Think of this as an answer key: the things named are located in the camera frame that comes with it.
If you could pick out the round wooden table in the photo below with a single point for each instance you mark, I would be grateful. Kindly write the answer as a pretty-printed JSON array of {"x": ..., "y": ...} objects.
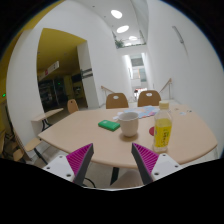
[{"x": 190, "y": 138}]

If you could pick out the wooden stair handrail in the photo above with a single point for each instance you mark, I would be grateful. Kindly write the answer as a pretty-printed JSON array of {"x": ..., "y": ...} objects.
[
  {"x": 168, "y": 86},
  {"x": 106, "y": 90}
]

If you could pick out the small side desk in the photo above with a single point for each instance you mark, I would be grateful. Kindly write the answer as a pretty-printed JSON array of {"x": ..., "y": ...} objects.
[{"x": 42, "y": 119}]

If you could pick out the wooden stair handrail left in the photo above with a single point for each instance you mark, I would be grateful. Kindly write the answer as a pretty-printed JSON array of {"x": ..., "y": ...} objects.
[{"x": 106, "y": 90}]

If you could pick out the wooden stair handrail right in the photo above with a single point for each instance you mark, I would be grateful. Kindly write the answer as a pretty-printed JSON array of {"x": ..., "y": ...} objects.
[{"x": 168, "y": 86}]

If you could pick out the white ceramic mug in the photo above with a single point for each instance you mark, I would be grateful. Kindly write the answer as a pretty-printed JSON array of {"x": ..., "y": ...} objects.
[{"x": 128, "y": 123}]

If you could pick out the wooden chair centre left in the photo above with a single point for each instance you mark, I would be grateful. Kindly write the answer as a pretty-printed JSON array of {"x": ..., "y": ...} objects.
[{"x": 116, "y": 100}]

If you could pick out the red round coaster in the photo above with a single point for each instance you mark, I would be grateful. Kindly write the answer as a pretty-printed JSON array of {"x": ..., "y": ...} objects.
[{"x": 151, "y": 131}]

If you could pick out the hanging white red sign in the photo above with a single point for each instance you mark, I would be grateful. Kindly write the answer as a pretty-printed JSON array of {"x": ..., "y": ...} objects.
[{"x": 49, "y": 70}]

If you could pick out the colourful paper sheets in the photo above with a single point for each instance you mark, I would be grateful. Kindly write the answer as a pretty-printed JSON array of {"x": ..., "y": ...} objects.
[{"x": 142, "y": 112}]

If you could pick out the wooden chair centre right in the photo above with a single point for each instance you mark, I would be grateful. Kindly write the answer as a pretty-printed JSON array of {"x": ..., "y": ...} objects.
[{"x": 149, "y": 97}]

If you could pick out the small wooden chair far left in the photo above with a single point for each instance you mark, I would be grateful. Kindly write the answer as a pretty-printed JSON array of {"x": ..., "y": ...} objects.
[{"x": 72, "y": 106}]

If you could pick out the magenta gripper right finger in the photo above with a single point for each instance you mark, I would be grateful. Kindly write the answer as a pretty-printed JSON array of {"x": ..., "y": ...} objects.
[{"x": 153, "y": 166}]

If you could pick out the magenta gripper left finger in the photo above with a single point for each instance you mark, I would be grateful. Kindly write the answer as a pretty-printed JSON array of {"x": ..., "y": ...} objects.
[{"x": 72, "y": 167}]

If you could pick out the yellow drink bottle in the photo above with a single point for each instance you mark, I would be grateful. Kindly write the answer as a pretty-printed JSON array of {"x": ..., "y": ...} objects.
[{"x": 162, "y": 127}]

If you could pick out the green rectangular box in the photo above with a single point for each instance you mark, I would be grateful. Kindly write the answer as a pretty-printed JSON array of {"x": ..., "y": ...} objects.
[{"x": 109, "y": 125}]

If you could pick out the balcony potted plant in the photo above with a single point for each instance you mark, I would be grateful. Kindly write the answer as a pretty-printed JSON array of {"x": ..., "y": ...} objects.
[{"x": 119, "y": 43}]

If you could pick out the wooden chair lower left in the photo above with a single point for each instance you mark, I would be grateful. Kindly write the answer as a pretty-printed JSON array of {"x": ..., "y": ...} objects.
[{"x": 20, "y": 149}]

